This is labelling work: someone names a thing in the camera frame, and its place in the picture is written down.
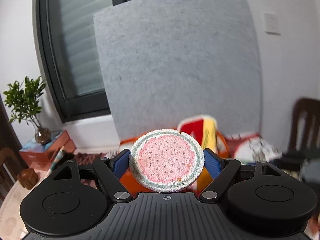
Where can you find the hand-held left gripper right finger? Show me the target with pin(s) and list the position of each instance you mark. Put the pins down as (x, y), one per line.
(212, 163)

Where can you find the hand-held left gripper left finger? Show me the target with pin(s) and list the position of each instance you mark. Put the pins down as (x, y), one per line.
(120, 163)

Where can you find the round watermelon sponge coaster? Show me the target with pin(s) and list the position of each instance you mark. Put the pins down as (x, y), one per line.
(166, 160)

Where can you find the red and yellow plush toy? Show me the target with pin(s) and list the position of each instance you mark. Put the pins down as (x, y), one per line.
(197, 127)

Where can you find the dark wooden chair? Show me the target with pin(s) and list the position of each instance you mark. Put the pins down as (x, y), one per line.
(306, 122)

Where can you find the rolled wrapping paper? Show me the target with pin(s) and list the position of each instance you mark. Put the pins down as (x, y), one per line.
(58, 158)

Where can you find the reddish brown gift box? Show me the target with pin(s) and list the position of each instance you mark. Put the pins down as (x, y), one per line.
(52, 145)

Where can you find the brown wooden block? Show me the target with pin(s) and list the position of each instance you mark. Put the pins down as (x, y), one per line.
(28, 178)

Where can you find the grey felt board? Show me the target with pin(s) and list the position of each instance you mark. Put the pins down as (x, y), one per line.
(175, 62)

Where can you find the brown wooden chair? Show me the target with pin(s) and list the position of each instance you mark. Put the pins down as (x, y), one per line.
(7, 170)

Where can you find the potted green plant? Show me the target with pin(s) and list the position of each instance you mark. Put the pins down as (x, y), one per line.
(25, 100)

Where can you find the dark framed window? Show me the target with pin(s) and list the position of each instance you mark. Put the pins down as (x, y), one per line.
(75, 42)

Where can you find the white wall switch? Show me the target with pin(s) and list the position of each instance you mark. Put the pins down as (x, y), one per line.
(272, 23)

